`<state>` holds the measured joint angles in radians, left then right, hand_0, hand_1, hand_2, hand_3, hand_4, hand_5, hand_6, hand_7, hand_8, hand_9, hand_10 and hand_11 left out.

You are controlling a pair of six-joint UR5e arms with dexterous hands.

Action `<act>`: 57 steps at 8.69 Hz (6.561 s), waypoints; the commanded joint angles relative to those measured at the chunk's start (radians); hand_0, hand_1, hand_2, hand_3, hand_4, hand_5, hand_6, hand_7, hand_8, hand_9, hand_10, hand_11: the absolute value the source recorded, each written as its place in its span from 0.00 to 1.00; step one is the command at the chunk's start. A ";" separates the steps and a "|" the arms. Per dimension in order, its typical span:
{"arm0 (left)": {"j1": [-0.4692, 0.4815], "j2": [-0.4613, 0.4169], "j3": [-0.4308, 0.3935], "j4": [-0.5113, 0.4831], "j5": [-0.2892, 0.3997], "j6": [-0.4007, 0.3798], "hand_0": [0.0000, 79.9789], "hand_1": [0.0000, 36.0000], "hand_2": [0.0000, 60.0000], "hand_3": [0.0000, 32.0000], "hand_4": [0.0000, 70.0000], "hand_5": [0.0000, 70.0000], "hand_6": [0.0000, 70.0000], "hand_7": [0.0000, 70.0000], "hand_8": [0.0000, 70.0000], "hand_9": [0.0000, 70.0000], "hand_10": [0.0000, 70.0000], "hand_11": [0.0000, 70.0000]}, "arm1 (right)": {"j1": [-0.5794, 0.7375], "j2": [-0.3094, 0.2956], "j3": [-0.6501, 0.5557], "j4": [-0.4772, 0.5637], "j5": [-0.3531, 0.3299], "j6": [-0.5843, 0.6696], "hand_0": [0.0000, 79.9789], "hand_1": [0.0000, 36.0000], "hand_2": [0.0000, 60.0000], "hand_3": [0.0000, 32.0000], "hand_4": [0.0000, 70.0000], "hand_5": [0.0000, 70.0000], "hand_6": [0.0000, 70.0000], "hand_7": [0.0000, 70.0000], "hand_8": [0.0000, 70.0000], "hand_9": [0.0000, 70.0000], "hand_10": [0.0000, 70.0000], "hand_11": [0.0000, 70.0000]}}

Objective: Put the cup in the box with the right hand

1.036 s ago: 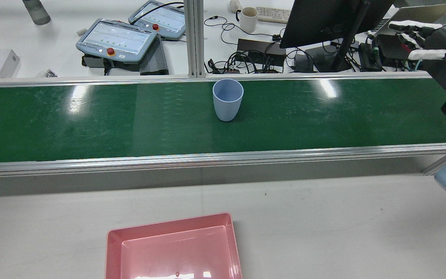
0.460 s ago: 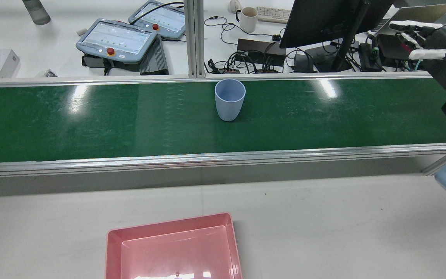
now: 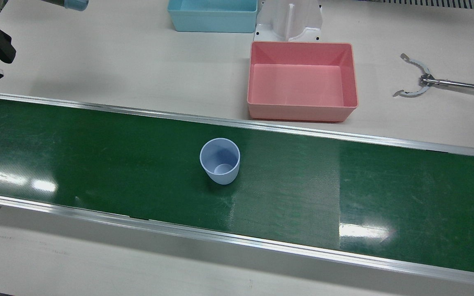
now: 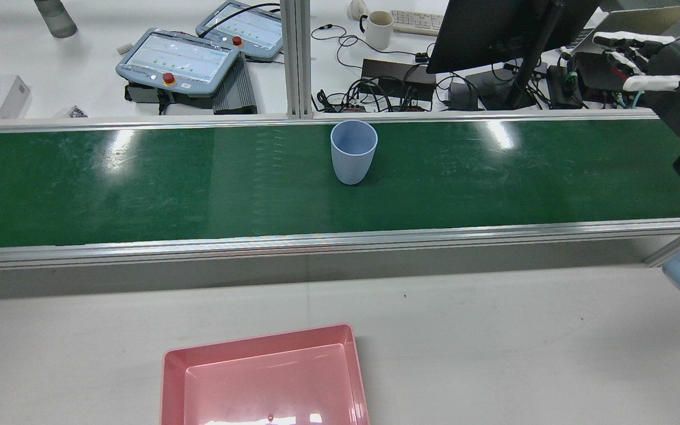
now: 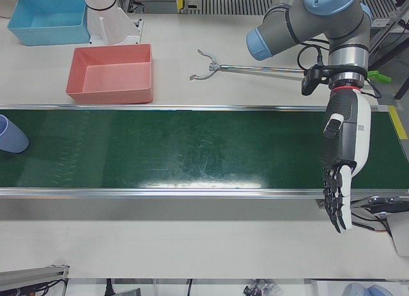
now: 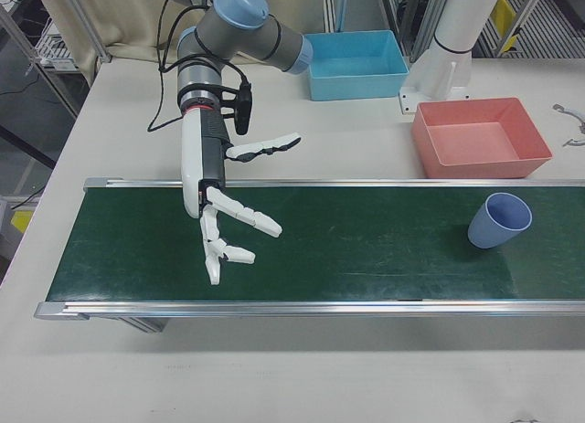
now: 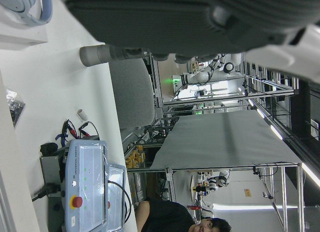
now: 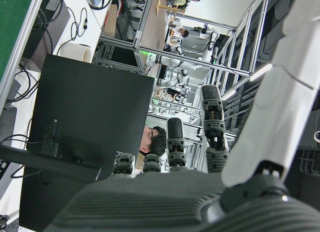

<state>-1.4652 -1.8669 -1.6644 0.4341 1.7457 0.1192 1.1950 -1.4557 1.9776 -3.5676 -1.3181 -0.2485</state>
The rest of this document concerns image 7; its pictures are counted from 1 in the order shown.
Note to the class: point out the left white dexterous robot hand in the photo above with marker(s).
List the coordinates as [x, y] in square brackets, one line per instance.
[162, 21]

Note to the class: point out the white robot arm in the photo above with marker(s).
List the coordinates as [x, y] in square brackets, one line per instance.
[200, 76]
[217, 182]

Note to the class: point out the grey office chair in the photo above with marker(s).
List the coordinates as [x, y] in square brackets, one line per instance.
[132, 96]

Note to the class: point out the light blue headphones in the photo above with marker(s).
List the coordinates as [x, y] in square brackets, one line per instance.
[46, 6]

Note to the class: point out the small white tube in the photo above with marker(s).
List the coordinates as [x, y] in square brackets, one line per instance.
[82, 114]

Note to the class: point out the red black clip leads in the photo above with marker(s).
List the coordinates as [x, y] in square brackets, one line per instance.
[72, 130]

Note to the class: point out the grey robot teach pendant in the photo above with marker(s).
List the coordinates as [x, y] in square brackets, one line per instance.
[87, 187]
[116, 192]

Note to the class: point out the person in black t-shirt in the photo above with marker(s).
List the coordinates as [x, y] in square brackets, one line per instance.
[170, 217]

